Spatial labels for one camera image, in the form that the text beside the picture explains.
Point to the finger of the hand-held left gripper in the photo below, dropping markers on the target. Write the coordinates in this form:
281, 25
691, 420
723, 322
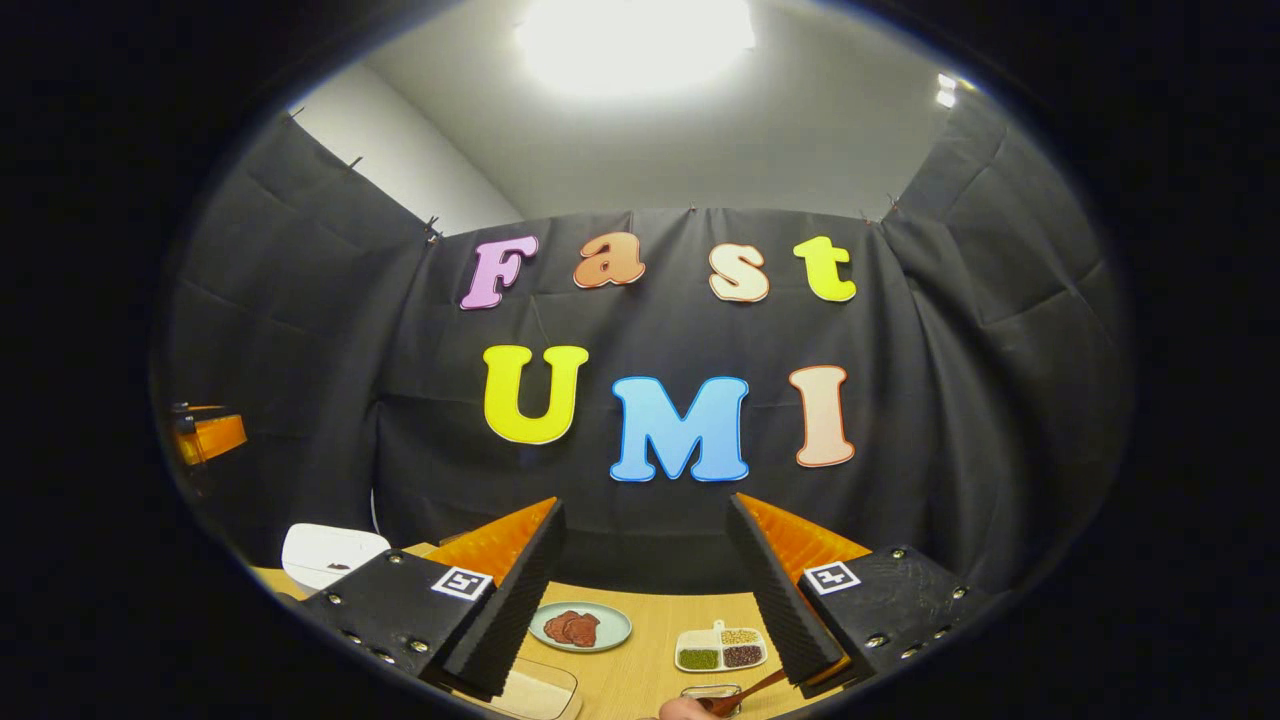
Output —
200, 408
222, 437

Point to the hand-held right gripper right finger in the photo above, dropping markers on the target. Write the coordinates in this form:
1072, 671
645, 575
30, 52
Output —
775, 600

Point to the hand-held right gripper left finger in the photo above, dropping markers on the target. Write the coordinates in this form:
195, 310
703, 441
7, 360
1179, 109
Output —
510, 610

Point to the white divided rice dish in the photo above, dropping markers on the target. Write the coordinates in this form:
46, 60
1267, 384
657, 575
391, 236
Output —
720, 648

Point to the brown wooden spoon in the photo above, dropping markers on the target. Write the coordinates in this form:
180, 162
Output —
750, 690

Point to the white rice cooker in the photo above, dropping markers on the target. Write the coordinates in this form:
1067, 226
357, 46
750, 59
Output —
330, 552

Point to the brown meat piece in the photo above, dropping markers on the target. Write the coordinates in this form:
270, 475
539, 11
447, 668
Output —
557, 627
585, 632

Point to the pale green plate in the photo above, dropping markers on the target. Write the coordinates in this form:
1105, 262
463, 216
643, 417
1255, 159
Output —
610, 622

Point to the small ceiling spotlight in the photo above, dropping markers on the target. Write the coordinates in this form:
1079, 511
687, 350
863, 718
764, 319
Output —
950, 90

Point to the large ceiling light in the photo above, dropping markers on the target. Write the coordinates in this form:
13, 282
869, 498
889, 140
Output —
635, 40

